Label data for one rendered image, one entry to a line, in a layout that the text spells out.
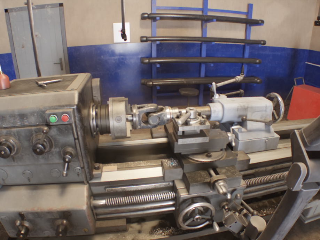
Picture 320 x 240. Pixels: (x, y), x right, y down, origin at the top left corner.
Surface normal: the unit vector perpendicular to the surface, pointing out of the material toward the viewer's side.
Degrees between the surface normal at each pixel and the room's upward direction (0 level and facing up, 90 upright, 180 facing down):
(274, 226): 84
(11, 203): 32
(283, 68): 90
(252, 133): 61
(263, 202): 0
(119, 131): 103
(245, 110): 86
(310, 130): 74
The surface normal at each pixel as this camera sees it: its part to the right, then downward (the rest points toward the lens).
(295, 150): -0.99, -0.07
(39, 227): 0.18, 0.40
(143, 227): 0.00, -0.91
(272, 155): 0.10, -0.51
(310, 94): -0.86, 0.21
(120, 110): 0.13, -0.29
